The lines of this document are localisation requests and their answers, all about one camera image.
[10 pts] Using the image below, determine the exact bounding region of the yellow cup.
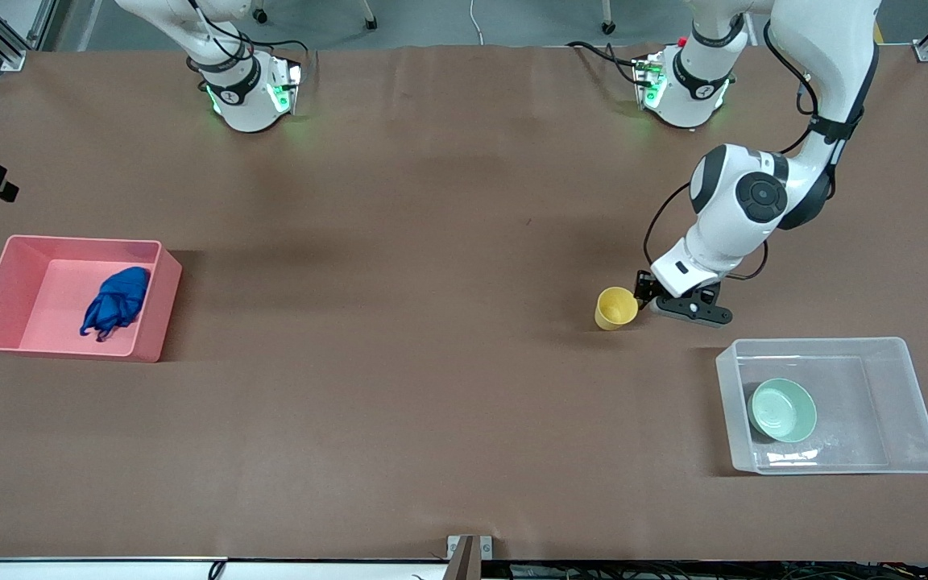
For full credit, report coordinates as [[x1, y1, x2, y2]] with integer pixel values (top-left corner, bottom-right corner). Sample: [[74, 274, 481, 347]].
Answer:
[[594, 287, 640, 331]]

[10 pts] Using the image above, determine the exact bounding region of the blue cloth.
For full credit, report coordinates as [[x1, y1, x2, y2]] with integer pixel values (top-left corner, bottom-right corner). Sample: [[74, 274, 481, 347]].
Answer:
[[80, 267, 151, 342]]

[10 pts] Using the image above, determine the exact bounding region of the mint green bowl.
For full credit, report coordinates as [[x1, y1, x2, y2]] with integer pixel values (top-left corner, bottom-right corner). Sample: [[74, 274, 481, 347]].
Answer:
[[748, 378, 818, 444]]

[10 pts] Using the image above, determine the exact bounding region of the clear plastic box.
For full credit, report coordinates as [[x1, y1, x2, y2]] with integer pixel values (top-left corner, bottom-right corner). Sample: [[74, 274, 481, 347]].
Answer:
[[715, 337, 928, 476]]

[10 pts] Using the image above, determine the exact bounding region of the brown table cover sheet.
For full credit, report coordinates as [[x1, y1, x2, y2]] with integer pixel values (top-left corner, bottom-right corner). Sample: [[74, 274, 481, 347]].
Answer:
[[0, 44, 928, 563]]

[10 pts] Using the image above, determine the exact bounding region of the pink plastic bin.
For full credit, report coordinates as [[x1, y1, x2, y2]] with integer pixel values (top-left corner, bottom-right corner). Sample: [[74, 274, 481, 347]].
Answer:
[[0, 234, 183, 363]]

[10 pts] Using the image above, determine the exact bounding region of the white table edge board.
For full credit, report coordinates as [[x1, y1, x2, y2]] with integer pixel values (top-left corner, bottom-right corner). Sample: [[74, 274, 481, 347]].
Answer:
[[0, 556, 449, 580]]

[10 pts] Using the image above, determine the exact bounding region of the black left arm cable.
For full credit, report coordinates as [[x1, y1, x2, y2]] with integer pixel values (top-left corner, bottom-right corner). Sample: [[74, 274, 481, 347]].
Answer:
[[642, 18, 835, 283]]

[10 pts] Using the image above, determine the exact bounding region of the black left base cable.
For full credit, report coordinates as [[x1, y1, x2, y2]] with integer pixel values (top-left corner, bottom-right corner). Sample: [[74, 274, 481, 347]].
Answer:
[[567, 40, 647, 88]]

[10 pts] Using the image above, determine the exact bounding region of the black base cable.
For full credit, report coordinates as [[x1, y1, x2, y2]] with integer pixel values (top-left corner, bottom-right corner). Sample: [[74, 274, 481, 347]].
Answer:
[[186, 0, 309, 78], [567, 40, 647, 88]]

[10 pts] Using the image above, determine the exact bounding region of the black right base cable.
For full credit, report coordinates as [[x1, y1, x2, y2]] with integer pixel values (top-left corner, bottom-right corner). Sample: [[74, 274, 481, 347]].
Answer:
[[186, 0, 309, 78]]

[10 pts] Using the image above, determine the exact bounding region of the metal table edge bracket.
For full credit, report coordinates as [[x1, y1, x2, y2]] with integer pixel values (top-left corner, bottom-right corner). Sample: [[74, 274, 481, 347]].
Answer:
[[446, 535, 494, 580]]

